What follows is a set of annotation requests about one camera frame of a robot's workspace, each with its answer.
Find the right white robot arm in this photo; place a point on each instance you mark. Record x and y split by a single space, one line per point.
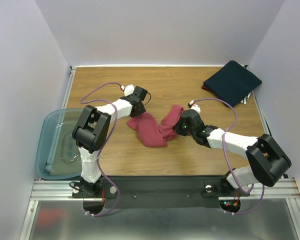
267 161

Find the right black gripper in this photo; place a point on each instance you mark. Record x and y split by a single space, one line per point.
179 127

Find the folded dark red garment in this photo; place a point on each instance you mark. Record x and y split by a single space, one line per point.
205 88

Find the aluminium frame rail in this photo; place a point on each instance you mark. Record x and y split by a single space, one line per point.
72 73

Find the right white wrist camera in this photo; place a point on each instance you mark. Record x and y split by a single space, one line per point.
193 106

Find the clear blue plastic bin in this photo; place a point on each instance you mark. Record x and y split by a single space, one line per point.
58 157

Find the folded white patterned garment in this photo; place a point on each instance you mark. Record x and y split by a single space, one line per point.
246 99

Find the folded navy tank top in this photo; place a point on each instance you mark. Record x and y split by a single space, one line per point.
232 83

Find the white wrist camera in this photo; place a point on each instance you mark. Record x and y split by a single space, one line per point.
193 106
128 89

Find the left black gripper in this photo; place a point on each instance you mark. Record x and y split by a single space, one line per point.
142 110

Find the red tank top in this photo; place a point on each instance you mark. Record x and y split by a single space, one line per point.
154 135

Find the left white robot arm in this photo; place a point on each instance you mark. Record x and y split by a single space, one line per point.
93 130

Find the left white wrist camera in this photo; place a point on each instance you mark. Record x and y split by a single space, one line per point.
128 89

